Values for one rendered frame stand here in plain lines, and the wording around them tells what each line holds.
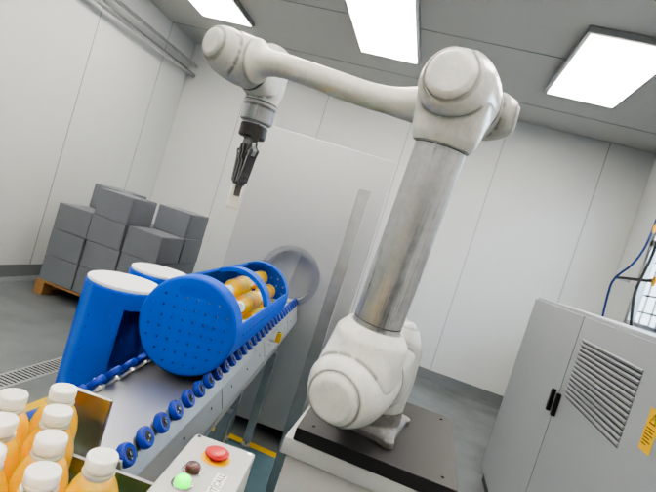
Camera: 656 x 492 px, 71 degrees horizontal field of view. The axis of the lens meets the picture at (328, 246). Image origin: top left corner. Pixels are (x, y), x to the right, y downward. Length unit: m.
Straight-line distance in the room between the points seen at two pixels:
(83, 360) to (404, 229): 1.40
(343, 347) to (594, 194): 5.55
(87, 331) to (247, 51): 1.21
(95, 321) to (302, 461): 1.04
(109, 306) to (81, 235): 3.24
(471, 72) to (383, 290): 0.41
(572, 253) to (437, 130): 5.37
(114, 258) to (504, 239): 4.36
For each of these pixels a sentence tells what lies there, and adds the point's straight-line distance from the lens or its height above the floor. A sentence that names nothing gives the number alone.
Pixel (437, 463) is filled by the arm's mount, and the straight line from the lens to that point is 1.18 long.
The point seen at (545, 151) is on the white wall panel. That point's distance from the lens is 6.24.
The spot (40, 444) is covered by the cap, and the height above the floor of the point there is 1.10.
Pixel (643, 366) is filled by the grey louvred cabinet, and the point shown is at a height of 1.33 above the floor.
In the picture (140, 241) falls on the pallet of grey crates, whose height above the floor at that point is 0.82.
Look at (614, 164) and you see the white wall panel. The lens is 6.42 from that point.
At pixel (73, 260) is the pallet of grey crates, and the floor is 0.44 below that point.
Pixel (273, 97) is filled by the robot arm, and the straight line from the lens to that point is 1.29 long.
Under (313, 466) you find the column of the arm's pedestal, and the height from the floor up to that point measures 0.96.
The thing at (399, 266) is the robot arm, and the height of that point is 1.44.
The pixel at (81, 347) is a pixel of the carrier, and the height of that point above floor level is 0.79.
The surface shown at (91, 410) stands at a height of 1.02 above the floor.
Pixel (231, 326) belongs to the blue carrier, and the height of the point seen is 1.13.
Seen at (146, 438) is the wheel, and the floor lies 0.97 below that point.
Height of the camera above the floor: 1.48
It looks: 2 degrees down
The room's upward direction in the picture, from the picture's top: 17 degrees clockwise
